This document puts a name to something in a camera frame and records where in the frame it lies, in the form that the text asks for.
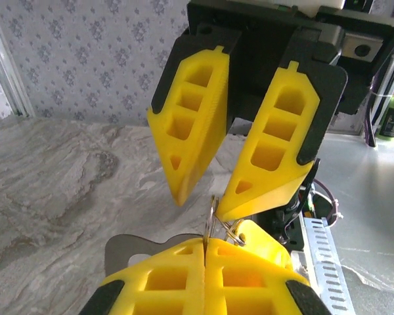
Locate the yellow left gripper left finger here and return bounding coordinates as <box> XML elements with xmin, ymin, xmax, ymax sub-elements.
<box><xmin>83</xmin><ymin>238</ymin><xmax>207</xmax><ymax>315</ymax></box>

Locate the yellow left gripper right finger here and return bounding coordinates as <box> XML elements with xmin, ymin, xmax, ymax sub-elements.
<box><xmin>205</xmin><ymin>238</ymin><xmax>333</xmax><ymax>315</ymax></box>

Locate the small silver split ring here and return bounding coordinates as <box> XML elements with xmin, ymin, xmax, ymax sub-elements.
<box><xmin>221</xmin><ymin>220</ymin><xmax>247</xmax><ymax>246</ymax></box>

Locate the large silver keyring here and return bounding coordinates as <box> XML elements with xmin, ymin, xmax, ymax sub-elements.
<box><xmin>204</xmin><ymin>195</ymin><xmax>221</xmax><ymax>245</ymax></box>

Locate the green bottle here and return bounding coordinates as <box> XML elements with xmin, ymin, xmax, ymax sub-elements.
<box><xmin>377</xmin><ymin>93</ymin><xmax>394</xmax><ymax>139</ymax></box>

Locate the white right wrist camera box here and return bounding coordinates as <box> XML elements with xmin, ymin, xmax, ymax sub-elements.
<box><xmin>274</xmin><ymin>0</ymin><xmax>346</xmax><ymax>10</ymax></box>

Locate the grey slotted cable duct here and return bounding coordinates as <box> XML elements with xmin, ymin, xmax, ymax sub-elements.
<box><xmin>297</xmin><ymin>215</ymin><xmax>354</xmax><ymax>315</ymax></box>

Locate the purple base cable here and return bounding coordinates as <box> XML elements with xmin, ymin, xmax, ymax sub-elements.
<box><xmin>313</xmin><ymin>182</ymin><xmax>344</xmax><ymax>229</ymax></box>

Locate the aluminium frame post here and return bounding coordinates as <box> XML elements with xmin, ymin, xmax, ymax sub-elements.
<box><xmin>0</xmin><ymin>0</ymin><xmax>35</xmax><ymax>117</ymax></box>

